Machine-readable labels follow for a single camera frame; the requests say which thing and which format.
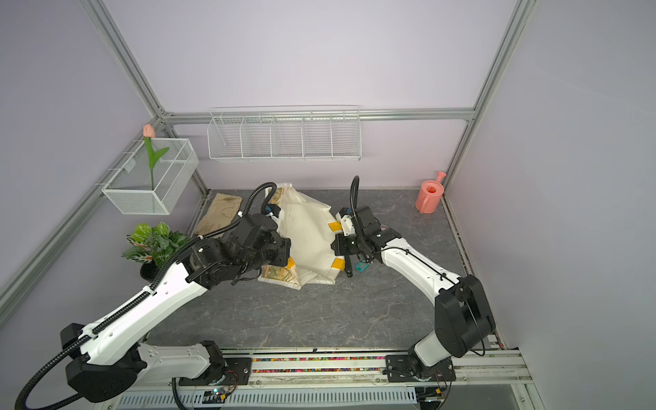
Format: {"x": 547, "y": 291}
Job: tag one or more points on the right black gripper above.
{"x": 338, "y": 244}

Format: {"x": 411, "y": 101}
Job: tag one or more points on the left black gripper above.
{"x": 284, "y": 244}

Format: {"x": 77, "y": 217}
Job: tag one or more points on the teal utility knife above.
{"x": 362, "y": 266}

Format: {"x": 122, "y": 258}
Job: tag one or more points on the illustrated tote bag yellow handles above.
{"x": 311, "y": 228}

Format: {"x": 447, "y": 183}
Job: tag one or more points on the small black utility knife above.
{"x": 348, "y": 266}

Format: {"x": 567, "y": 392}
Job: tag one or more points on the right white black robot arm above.
{"x": 463, "y": 318}

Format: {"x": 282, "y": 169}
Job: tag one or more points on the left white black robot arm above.
{"x": 105, "y": 356}

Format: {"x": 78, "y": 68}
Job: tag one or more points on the beige work glove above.
{"x": 222, "y": 211}

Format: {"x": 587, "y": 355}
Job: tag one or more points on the pink watering can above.
{"x": 431, "y": 192}

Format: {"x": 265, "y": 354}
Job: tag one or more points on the potted green plant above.
{"x": 151, "y": 247}

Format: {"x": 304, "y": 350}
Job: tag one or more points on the white mesh side basket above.
{"x": 129, "y": 186}

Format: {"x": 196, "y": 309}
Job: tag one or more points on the artificial pink tulip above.
{"x": 153, "y": 155}

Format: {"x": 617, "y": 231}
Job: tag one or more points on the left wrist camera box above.
{"x": 272, "y": 210}

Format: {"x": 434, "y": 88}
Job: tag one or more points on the white wire wall shelf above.
{"x": 285, "y": 133}

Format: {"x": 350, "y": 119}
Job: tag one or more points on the aluminium cage frame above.
{"x": 40, "y": 262}

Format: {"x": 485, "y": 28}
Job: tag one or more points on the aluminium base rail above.
{"x": 342, "y": 378}

